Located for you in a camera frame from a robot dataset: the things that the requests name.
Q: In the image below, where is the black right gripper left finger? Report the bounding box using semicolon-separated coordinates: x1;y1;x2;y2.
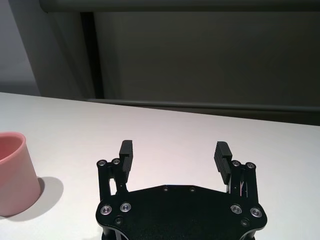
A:
96;139;135;202

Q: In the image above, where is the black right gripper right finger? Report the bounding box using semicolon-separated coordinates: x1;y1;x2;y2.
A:
213;141;257;201

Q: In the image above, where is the pink plastic cup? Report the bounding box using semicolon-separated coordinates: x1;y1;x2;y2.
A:
0;131;42;217

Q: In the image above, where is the dark grey table edge rail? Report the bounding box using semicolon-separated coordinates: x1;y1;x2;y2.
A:
86;98;320;114

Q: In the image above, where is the black frame post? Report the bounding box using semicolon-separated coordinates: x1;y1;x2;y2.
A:
79;11;105;100

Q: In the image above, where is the grey metal frame bar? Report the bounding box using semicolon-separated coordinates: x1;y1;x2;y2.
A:
39;0;320;13

